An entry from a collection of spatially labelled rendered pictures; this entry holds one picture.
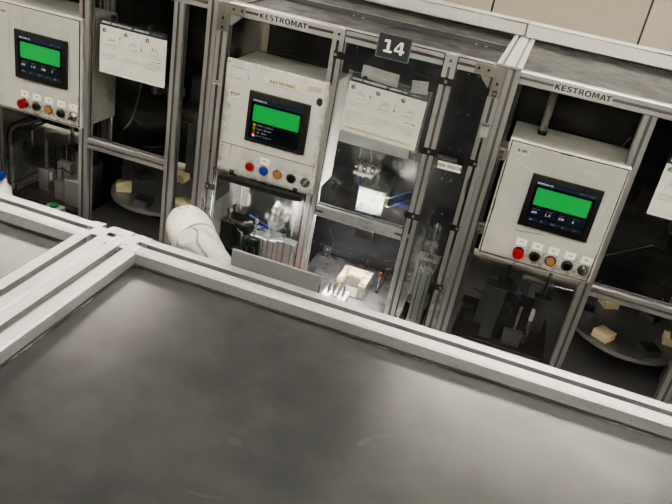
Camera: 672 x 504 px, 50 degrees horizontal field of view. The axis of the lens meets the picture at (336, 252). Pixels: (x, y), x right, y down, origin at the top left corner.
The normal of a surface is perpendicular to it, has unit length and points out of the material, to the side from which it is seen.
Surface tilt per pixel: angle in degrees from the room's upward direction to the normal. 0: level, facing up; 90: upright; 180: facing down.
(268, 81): 90
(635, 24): 90
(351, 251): 90
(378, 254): 90
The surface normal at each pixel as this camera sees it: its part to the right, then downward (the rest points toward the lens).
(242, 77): -0.30, 0.40
